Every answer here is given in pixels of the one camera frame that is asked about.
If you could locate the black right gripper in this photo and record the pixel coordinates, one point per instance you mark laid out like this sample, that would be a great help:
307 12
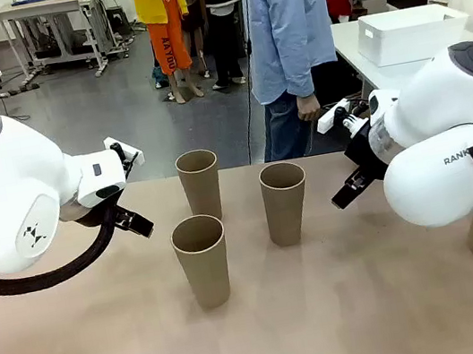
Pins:
364 151

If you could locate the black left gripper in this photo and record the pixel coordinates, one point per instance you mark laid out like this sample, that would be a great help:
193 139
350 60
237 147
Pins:
88 213

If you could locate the white plastic basket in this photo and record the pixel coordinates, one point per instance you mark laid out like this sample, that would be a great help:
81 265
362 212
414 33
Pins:
405 44

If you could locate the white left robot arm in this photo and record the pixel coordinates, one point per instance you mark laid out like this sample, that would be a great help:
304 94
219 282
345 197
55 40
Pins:
2 189

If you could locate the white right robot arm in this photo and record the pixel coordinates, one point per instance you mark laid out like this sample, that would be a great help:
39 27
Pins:
437 180

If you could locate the person's right forearm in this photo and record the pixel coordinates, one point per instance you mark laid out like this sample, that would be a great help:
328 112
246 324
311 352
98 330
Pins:
302 70

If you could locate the white table under basket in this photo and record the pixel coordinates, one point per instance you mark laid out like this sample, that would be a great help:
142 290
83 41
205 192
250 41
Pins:
349 49

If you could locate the person's right hand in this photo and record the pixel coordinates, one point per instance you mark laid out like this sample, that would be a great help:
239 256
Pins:
309 108

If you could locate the power strip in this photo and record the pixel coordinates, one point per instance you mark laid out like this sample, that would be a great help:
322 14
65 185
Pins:
24 88

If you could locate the person in light blue shirt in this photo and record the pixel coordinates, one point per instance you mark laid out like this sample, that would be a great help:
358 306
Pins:
278 20

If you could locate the figure in orange trousers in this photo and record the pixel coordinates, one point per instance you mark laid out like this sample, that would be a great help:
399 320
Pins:
168 38

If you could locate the red fabric item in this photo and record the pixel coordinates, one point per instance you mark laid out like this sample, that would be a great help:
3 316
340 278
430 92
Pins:
338 1

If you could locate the black computer tower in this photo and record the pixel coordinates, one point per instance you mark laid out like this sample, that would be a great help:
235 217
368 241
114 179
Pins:
119 21

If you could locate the person in black clothes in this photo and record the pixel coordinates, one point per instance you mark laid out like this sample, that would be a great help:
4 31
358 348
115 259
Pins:
223 29

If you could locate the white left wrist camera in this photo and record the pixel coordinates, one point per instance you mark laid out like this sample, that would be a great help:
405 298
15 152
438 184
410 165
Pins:
123 152

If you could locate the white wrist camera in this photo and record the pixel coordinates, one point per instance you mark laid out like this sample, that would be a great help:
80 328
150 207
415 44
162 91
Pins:
326 118
123 152

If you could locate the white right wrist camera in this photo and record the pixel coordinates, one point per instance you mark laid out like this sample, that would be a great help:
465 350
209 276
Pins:
326 118

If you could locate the white desk with metal frame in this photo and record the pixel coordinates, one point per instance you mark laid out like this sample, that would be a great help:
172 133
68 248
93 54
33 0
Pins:
40 10

